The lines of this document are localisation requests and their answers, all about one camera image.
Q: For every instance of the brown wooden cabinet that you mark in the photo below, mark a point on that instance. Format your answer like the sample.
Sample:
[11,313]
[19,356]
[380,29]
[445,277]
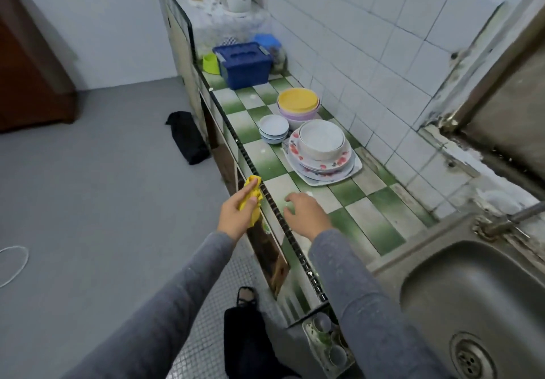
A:
[30,76]

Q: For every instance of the person's right hand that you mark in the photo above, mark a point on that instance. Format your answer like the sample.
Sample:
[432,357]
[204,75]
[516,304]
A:
[305,218]

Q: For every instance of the stainless steel sink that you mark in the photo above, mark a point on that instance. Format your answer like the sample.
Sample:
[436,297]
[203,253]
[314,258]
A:
[477,306]

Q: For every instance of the person's right forearm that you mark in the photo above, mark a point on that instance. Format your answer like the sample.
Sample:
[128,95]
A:
[379,315]

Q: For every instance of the tray of small cups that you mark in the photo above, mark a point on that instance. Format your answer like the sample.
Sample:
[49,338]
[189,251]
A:
[328,345]

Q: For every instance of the person's left hand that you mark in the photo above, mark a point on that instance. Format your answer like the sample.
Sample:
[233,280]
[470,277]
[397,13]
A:
[234,219]

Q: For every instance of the stack of small white bowls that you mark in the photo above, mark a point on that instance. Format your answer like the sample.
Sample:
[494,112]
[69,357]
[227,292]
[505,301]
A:
[274,126]

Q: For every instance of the person's black shoe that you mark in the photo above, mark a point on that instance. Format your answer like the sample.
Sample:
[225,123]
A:
[247,340]

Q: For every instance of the clear plastic bag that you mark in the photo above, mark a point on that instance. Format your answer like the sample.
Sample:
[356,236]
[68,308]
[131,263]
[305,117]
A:
[221,25]

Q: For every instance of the blue plastic bowl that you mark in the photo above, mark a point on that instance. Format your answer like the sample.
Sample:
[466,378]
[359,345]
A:
[268,40]

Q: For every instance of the lime green plastic bowl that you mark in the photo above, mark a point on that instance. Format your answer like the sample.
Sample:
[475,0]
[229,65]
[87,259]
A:
[210,64]

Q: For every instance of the metal faucet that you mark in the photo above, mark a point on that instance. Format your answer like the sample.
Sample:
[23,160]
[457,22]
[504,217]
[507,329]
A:
[511,221]

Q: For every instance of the blue plastic box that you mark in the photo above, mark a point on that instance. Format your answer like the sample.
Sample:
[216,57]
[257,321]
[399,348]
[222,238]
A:
[243,64]

